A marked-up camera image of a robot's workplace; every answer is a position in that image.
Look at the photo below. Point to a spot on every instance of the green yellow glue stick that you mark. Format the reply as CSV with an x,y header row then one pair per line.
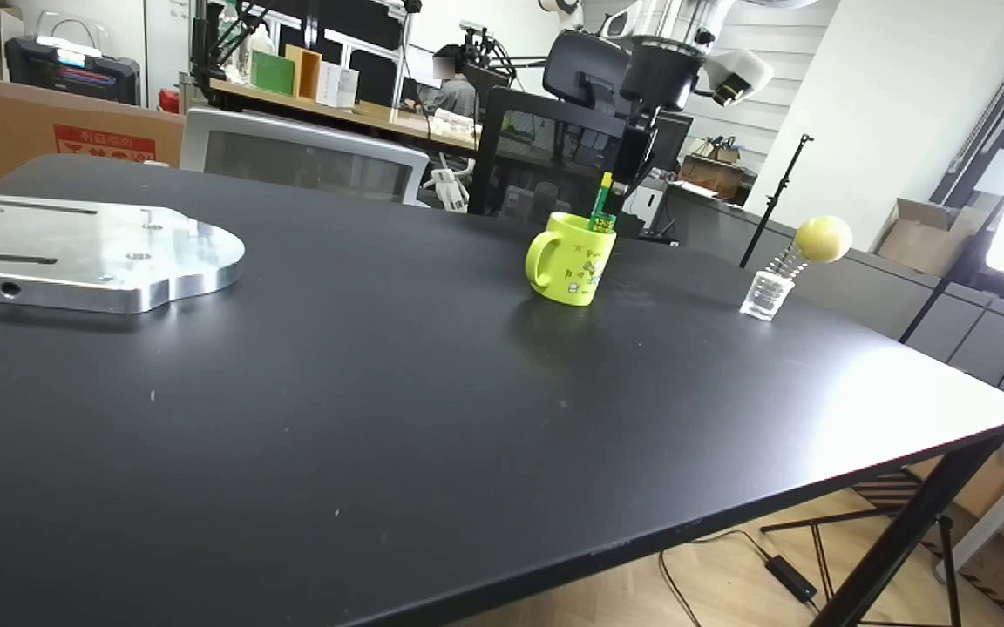
x,y
602,205

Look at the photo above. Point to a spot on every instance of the yellow printed mug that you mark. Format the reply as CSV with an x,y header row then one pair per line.
x,y
578,261

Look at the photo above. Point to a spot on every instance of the seated person dark hair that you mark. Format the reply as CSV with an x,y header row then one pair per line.
x,y
453,90

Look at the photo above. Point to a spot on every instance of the grey low cabinet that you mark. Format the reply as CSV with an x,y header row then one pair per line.
x,y
864,299

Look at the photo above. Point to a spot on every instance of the brown cardboard box red label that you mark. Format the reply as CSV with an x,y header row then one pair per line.
x,y
17,126

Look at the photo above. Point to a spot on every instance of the wooden background desk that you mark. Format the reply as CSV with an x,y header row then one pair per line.
x,y
349,117

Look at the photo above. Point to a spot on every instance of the pale yellow ball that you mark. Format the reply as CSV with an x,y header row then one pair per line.
x,y
823,243

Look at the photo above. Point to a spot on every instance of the grey mesh office chair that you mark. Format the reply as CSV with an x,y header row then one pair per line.
x,y
293,159

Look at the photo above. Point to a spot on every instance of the black equipment case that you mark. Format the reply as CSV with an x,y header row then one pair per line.
x,y
72,72

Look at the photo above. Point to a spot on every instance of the thin black pole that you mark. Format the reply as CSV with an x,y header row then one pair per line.
x,y
777,200

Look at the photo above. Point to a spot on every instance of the small clear cup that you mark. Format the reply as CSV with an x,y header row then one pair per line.
x,y
766,299

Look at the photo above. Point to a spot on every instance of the small open cardboard box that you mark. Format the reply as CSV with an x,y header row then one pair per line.
x,y
914,239

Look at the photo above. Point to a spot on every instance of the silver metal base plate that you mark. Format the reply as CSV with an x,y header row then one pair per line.
x,y
85,261

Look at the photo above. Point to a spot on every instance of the green box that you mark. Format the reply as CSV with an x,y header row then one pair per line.
x,y
272,74

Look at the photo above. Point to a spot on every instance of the black table leg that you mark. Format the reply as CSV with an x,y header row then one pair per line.
x,y
909,534

